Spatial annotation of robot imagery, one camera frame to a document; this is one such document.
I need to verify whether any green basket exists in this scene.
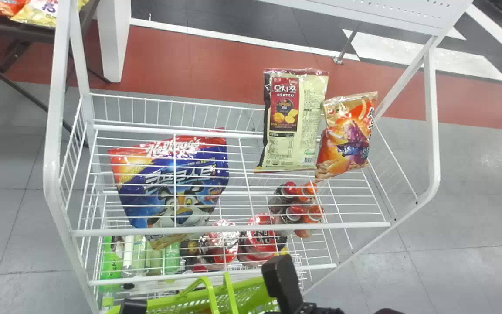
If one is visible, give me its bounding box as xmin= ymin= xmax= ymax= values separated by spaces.
xmin=105 ymin=273 xmax=287 ymax=314

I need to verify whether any red noodle cup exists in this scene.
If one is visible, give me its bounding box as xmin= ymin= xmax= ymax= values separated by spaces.
xmin=198 ymin=219 xmax=240 ymax=271
xmin=237 ymin=213 xmax=289 ymax=267

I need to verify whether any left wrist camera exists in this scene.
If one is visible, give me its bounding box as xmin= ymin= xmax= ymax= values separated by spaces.
xmin=119 ymin=298 xmax=148 ymax=314

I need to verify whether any white wire rack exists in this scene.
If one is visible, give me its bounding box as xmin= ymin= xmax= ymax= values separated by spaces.
xmin=43 ymin=0 xmax=475 ymax=314

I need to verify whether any green bottle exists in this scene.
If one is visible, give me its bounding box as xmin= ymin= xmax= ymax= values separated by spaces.
xmin=98 ymin=237 xmax=123 ymax=294
xmin=163 ymin=242 xmax=182 ymax=276

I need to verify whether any blue cereal bag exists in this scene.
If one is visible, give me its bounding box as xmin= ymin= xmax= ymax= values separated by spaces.
xmin=108 ymin=129 xmax=230 ymax=251

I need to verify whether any orange snack packet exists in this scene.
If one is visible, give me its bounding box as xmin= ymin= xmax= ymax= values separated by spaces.
xmin=315 ymin=91 xmax=379 ymax=182

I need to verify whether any dark bottle with red cap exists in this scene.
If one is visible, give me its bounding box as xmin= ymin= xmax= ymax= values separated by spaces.
xmin=268 ymin=181 xmax=298 ymax=215
xmin=276 ymin=205 xmax=304 ymax=237

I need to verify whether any beige snack packet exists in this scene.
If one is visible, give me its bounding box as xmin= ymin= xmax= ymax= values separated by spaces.
xmin=255 ymin=68 xmax=329 ymax=172

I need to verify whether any yellow snack packet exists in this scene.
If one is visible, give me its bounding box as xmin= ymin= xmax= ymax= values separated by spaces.
xmin=10 ymin=0 xmax=90 ymax=28

